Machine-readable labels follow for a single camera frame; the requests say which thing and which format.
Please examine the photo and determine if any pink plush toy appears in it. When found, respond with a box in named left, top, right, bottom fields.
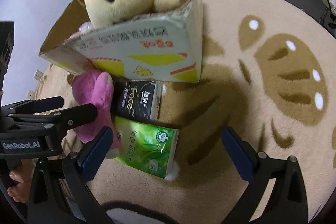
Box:
left=72, top=70, right=121, bottom=159

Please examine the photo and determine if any black tissue pack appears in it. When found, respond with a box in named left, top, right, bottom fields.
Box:
left=111, top=80, right=162, bottom=121

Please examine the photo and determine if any green tissue pack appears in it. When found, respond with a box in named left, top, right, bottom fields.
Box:
left=114, top=117, right=179, bottom=178

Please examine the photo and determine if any person's left hand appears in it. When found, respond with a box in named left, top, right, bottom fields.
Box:
left=7, top=159, right=33, bottom=203

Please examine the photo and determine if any cardboard box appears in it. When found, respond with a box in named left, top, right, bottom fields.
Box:
left=39, top=0, right=203, bottom=83

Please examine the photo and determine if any beige round patterned rug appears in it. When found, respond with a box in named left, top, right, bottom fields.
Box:
left=34, top=0, right=336, bottom=224

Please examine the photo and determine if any lower wall socket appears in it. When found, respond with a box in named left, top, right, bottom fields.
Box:
left=26, top=90, right=35, bottom=100

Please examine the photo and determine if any wall socket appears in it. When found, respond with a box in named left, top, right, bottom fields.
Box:
left=34, top=70, right=43, bottom=81
left=26, top=90, right=35, bottom=100

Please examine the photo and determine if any upper wall socket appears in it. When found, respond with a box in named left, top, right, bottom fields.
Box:
left=34, top=70, right=43, bottom=81

